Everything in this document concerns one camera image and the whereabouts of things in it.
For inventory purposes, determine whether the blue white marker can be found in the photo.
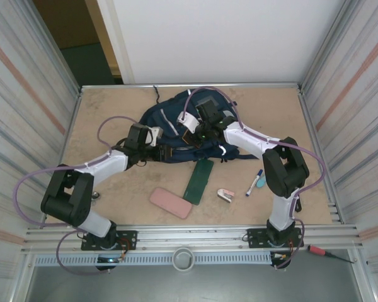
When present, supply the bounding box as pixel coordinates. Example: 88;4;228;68
245;169;264;198

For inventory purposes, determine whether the pink pencil case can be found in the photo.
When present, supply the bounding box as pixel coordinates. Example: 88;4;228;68
149;187;193;220

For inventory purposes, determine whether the aluminium mounting rail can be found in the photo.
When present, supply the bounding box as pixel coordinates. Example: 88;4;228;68
24;222;365;253

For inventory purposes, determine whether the white door frame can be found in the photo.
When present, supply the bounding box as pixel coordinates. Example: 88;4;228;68
96;0;136;85

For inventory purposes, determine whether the green pencil case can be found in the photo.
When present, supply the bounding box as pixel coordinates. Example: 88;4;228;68
183;159;214;206

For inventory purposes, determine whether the grey round pipe fitting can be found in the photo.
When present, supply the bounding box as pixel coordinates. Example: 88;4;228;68
172;247;195;271

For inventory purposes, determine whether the pink white stapler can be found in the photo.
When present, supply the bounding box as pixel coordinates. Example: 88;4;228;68
216;187;234;204

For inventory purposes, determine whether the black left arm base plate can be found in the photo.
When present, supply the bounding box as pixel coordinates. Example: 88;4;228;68
81;230;138;252

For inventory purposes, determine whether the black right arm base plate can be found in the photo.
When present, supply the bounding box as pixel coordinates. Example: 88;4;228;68
246;228;304;249

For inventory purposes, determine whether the slotted grey cable duct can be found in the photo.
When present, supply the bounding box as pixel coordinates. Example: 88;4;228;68
33;253;273;266

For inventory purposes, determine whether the aluminium table side rail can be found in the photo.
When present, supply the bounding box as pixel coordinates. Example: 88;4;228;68
297;87;346;225
43;87;83;228

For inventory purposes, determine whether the aluminium table end rail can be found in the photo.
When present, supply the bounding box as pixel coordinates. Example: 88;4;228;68
81;82;303;91

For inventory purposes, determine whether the grey metal shelf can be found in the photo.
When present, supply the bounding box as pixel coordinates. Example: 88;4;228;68
25;264;366;302

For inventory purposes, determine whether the navy blue backpack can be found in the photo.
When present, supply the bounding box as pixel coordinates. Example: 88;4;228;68
140;84;260;164

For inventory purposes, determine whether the red-handled screwdriver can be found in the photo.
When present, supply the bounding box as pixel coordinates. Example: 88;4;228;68
307;244;356;264

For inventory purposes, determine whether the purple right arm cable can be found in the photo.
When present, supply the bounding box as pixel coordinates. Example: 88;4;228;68
182;87;327;270

